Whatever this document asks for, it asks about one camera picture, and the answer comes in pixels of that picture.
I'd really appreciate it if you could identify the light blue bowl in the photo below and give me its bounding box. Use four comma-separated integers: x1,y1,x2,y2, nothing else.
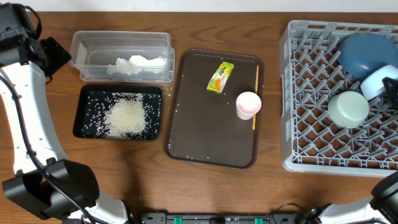
360,65,397,101

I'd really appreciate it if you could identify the dark blue plate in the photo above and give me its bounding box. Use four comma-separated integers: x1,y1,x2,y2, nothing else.
338,34,397,80

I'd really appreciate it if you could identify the mint green bowl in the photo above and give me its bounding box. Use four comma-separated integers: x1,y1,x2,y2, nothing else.
328,91,369,128

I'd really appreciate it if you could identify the white tissue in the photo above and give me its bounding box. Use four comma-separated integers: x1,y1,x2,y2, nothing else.
107,55,167,75

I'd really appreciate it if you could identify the pile of rice grains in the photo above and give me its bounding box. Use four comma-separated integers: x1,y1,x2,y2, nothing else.
82,91,161,140

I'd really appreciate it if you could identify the pink cup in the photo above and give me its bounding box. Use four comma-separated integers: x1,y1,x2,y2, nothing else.
236,91,262,120

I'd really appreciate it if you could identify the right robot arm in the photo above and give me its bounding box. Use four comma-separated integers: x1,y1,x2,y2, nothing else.
284,76,397,223

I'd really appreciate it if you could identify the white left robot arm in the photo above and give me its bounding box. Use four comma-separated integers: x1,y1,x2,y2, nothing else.
1,2,129,223

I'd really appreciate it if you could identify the grey dishwasher rack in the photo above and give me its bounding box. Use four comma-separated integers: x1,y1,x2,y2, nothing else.
279,20,397,178

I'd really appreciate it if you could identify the black waste tray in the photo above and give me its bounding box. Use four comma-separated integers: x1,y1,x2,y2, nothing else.
73,84,162,138

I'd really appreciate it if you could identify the clear plastic bin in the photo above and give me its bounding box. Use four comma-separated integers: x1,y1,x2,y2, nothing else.
69,30,175,83

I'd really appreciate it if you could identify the wooden chopstick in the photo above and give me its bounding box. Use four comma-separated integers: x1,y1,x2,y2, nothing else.
252,65,259,130

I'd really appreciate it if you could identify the yellow green snack wrapper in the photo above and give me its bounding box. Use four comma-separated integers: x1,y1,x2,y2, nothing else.
207,62,234,93

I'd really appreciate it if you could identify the dark brown serving tray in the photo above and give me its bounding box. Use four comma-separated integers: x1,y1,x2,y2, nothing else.
164,49,264,169

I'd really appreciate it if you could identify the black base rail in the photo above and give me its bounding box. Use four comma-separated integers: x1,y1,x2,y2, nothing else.
138,212,297,224

